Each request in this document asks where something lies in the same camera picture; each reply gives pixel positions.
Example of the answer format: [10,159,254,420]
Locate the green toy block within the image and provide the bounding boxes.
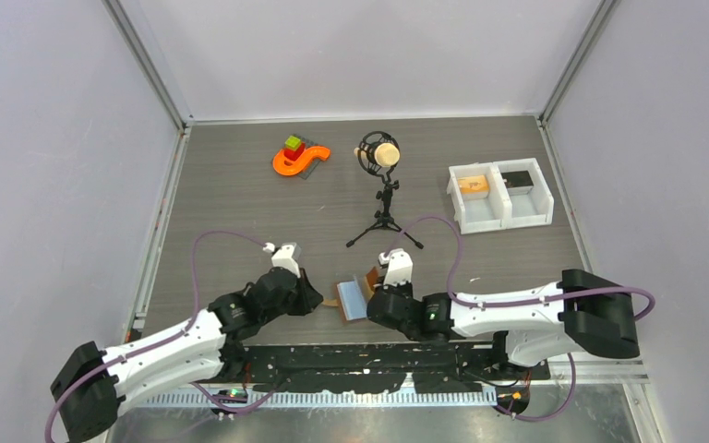
[284,136,305,152]

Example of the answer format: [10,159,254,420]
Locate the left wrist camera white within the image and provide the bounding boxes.
[262,242,301,278]

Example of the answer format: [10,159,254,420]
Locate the aluminium front rail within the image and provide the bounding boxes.
[92,345,649,410]

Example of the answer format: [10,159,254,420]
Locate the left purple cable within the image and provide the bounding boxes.
[43,230,279,443]

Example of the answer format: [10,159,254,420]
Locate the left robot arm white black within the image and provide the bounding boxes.
[45,267,324,442]

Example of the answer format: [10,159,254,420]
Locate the beige microphone in shock mount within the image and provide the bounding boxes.
[354,130,401,182]

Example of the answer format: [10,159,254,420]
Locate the brown card holder wallet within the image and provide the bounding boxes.
[321,267,380,325]

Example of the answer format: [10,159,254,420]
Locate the white two-compartment box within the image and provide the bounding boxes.
[447,158,555,234]

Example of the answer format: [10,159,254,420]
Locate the purple cable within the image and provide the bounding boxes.
[385,215,657,423]
[43,230,279,443]

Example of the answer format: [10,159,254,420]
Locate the red toy block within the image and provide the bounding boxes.
[282,142,306,162]

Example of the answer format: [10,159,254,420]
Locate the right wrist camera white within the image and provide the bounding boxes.
[378,248,414,286]

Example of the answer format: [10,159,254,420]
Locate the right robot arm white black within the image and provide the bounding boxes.
[367,269,640,379]

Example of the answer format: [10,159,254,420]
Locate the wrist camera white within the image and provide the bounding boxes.
[262,242,301,278]
[378,248,414,286]

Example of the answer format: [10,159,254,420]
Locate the orange curved plastic piece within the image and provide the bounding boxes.
[272,145,330,176]

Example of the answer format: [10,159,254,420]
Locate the black card in box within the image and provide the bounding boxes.
[501,170,534,194]

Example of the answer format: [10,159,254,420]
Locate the orange card in box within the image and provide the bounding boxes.
[457,174,490,198]

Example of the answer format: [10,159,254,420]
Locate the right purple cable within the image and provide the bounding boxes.
[385,215,657,423]

